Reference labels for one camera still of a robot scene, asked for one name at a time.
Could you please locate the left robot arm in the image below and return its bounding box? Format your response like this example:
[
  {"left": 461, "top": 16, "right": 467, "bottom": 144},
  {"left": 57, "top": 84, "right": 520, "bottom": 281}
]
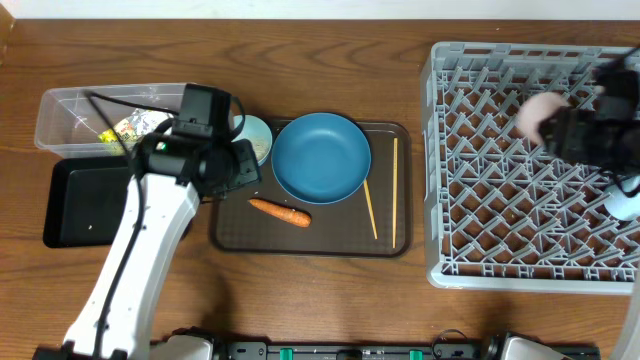
[{"left": 33, "top": 134, "right": 260, "bottom": 359}]

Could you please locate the light blue small bowl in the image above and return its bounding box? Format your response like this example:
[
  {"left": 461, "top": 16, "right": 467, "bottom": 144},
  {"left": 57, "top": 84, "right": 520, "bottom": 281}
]
[{"left": 233, "top": 115, "right": 273, "bottom": 166}]

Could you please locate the white tissue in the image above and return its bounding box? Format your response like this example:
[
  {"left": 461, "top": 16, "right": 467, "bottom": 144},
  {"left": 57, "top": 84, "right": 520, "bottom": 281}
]
[{"left": 126, "top": 109, "right": 173, "bottom": 137}]

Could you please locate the dark blue plate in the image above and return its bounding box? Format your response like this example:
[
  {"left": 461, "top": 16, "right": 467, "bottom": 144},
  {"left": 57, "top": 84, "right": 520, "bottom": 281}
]
[{"left": 271, "top": 113, "right": 372, "bottom": 205}]

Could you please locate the dark brown serving tray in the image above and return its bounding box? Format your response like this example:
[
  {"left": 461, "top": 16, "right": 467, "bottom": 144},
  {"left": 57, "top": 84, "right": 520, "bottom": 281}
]
[{"left": 209, "top": 122, "right": 413, "bottom": 258}]

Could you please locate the orange carrot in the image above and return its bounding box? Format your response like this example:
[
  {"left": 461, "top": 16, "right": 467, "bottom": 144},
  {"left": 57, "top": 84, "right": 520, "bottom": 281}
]
[{"left": 249, "top": 198, "right": 312, "bottom": 228}]

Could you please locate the short wooden chopstick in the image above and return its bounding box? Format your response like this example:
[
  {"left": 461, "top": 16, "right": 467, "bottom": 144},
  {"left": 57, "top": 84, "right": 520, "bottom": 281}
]
[{"left": 363, "top": 179, "right": 378, "bottom": 240}]

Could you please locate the light blue cup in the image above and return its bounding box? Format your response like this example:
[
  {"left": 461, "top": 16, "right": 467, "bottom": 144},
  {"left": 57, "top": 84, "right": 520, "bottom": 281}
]
[{"left": 604, "top": 184, "right": 640, "bottom": 221}]

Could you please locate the black rectangular bin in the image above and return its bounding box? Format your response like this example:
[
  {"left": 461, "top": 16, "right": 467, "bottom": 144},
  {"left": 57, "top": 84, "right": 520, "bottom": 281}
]
[{"left": 43, "top": 156, "right": 136, "bottom": 248}]

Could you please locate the yellow snack wrapper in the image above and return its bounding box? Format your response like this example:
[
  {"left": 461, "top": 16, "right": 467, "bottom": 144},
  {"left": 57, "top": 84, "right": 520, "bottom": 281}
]
[{"left": 98, "top": 119, "right": 139, "bottom": 143}]

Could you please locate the clear plastic bin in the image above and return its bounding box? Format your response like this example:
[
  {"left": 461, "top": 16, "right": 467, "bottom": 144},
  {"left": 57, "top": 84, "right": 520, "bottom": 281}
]
[{"left": 34, "top": 83, "right": 185, "bottom": 158}]

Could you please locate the long wooden chopstick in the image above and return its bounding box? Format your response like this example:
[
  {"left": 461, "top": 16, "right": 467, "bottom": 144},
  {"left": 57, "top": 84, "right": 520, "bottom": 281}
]
[{"left": 392, "top": 138, "right": 398, "bottom": 249}]

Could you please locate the grey dishwasher rack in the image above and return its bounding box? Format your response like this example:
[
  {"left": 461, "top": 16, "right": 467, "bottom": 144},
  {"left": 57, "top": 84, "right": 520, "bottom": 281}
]
[{"left": 421, "top": 42, "right": 639, "bottom": 295}]

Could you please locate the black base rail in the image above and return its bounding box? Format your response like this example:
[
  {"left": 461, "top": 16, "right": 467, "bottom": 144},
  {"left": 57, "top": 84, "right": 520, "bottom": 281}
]
[{"left": 149, "top": 327, "right": 601, "bottom": 360}]

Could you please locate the pink cup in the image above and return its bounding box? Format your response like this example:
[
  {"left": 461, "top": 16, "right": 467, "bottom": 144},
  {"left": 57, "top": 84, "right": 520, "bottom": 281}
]
[{"left": 516, "top": 92, "right": 569, "bottom": 145}]

